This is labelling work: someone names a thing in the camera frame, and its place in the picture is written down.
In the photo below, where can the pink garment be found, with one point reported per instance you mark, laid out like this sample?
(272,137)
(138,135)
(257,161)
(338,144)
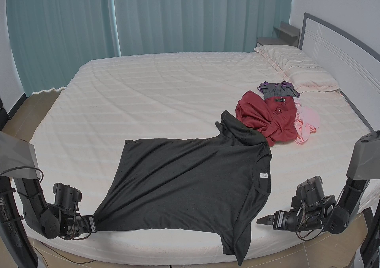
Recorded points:
(307,121)

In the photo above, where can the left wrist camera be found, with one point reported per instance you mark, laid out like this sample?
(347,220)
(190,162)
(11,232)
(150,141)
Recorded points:
(77,196)

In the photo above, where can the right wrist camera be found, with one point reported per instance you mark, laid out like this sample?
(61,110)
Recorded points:
(296,202)

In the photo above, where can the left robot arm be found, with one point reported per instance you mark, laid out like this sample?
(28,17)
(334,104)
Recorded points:
(29,201)

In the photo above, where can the black T-shirt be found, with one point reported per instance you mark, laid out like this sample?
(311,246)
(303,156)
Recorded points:
(184,177)

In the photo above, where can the grey bedside table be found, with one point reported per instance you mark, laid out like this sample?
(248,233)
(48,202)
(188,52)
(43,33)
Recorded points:
(276,40)

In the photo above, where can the dark red shirt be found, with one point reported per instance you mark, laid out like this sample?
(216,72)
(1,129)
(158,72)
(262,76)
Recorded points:
(279,121)

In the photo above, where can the grey garment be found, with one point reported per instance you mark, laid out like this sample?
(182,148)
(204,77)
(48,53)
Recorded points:
(280,92)

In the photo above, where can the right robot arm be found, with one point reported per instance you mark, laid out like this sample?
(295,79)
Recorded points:
(359,159)

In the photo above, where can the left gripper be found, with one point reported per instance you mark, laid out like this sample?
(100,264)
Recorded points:
(86,223)

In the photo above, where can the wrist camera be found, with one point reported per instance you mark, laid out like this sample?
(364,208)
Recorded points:
(296,202)
(77,196)

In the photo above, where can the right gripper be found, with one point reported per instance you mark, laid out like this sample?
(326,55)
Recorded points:
(288,220)

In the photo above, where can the purple garment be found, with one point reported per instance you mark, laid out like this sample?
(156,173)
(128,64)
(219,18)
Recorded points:
(264,85)

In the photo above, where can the bed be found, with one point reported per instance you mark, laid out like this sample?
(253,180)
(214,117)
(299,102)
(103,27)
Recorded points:
(163,91)

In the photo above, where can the cream pillow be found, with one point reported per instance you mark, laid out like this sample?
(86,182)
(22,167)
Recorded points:
(299,67)

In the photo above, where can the blue-green curtain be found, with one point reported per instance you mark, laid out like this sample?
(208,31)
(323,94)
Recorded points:
(202,8)
(59,23)

